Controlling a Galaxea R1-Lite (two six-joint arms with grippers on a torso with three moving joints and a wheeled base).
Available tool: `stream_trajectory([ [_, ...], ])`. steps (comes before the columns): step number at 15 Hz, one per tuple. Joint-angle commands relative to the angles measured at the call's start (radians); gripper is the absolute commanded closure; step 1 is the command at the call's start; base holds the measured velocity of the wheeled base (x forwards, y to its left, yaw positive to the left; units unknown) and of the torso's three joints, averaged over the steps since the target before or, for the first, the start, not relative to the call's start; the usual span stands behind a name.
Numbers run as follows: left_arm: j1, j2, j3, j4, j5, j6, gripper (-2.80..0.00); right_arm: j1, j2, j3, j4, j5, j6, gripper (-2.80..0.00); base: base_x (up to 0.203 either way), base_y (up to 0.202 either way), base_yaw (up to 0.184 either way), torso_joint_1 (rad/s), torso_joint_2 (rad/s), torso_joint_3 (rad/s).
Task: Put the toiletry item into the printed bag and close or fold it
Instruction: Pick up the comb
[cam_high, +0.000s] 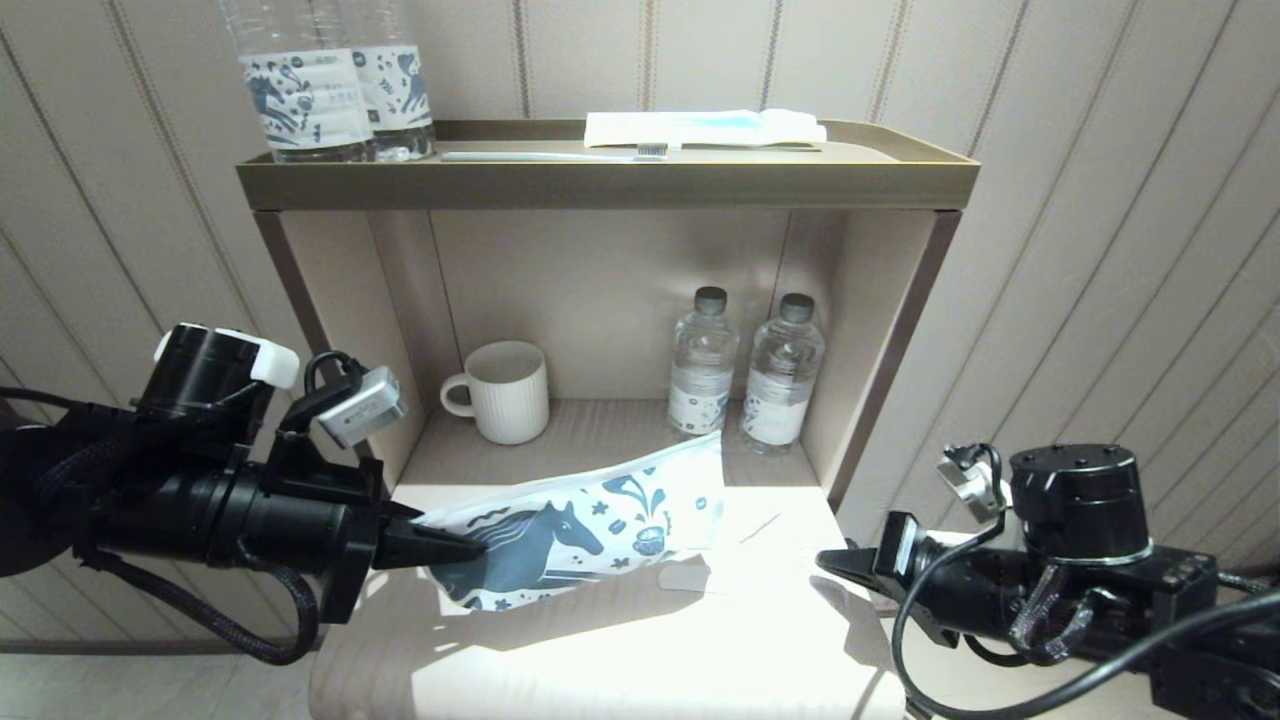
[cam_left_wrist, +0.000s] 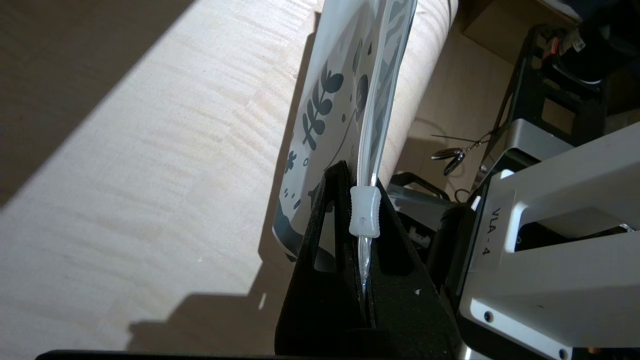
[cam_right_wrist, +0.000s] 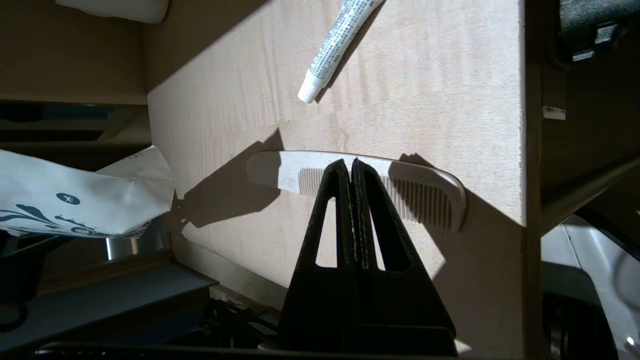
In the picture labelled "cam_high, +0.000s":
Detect large clear water bottle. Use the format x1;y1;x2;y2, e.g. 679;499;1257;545
218;0;376;164
345;0;437;163

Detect black camera cable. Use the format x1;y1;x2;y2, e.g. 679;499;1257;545
890;445;1280;720
305;351;366;401

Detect black left camera cable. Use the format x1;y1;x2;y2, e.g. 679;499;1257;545
305;351;366;401

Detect small clear water bottle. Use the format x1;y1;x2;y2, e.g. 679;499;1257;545
741;293;826;457
668;287;739;441

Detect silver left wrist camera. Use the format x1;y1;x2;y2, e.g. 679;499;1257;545
316;365;408;448

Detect white blue toothpaste packet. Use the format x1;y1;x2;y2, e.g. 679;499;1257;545
584;109;827;151

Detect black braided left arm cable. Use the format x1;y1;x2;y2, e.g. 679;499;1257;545
75;545;323;664

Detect white blue horse pouch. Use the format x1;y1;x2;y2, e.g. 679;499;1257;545
415;430;725;611

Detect pale blue toothbrush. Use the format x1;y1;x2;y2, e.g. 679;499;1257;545
440;143;669;163

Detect beige wooden shelf cabinet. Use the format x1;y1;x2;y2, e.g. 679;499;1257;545
252;208;963;501

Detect white ribbed ceramic mug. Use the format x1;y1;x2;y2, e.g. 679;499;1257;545
441;341;550;446

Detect black right camera cable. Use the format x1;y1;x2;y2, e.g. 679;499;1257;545
890;445;1280;720

